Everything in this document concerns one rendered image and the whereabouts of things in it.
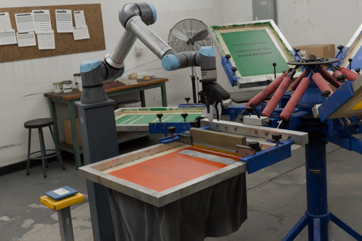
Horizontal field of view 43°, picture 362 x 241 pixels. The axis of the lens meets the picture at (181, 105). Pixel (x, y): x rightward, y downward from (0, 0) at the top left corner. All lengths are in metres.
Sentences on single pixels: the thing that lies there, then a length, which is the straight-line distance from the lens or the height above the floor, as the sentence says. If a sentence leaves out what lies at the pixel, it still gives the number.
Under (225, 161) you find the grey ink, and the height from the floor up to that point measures 0.96.
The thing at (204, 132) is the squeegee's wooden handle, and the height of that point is 1.05.
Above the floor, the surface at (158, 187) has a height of 0.95.
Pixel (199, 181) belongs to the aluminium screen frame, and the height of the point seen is 0.99.
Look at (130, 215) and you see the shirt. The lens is 2.05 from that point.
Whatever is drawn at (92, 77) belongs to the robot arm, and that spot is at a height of 1.34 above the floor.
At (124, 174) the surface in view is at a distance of 2.07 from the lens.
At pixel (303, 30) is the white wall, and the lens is 6.82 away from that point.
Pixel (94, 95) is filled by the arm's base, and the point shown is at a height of 1.24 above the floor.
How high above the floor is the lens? 1.60
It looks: 10 degrees down
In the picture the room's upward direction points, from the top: 5 degrees counter-clockwise
